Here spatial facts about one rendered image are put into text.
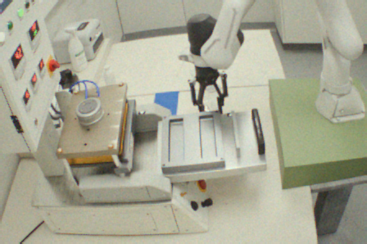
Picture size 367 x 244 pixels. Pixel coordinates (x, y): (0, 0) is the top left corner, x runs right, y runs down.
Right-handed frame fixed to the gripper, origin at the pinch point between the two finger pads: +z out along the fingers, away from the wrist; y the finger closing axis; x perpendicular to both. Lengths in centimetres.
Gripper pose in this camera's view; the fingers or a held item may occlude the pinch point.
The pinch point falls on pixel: (211, 109)
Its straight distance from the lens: 144.8
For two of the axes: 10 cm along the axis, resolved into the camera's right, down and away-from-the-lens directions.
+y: 9.6, -2.7, 1.1
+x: -2.6, -6.2, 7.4
